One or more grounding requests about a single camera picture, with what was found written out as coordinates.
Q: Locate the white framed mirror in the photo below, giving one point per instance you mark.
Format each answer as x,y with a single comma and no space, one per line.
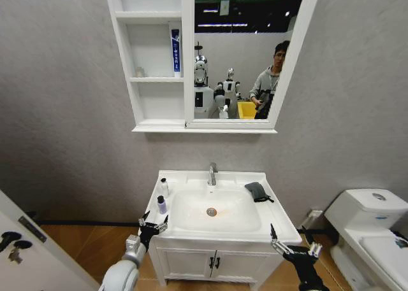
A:
242,55

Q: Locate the grey folded towel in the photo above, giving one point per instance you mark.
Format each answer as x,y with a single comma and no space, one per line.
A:
256,191

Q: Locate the purple bottle black cap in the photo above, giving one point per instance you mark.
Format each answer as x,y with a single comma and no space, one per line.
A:
162,205

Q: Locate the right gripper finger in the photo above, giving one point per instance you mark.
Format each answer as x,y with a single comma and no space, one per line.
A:
315,249
278,244

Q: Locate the white ceramic washbasin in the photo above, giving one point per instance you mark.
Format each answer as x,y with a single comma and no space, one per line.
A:
223,227

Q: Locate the grey door latch plate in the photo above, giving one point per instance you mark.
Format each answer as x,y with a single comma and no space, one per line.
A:
32,229

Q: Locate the white toilet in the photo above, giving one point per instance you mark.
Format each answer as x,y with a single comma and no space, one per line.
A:
366,240

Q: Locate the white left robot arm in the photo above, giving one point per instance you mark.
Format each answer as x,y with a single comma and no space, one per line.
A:
119,272

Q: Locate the blue white toothpaste tube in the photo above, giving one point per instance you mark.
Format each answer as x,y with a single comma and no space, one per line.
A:
176,53

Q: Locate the white wall shelf cabinet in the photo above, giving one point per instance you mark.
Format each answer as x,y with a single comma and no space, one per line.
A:
150,49

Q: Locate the white vanity cabinet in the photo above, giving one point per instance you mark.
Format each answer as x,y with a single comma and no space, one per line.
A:
188,262

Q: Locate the metal sink drain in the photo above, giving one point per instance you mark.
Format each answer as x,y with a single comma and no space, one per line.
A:
211,211

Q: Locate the chrome faucet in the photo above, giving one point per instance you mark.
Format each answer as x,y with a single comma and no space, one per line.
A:
212,175

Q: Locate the white bottle black cap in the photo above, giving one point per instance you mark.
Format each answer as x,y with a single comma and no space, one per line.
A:
164,188

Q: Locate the white door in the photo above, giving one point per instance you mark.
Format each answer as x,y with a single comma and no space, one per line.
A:
38,265

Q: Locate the chrome toilet flush button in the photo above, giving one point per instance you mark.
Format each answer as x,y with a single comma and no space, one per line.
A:
378,195

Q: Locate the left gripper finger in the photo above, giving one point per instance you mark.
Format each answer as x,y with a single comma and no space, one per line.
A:
142,221
164,226

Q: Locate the small pale shelf item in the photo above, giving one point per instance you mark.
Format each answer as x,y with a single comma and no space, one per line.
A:
140,70

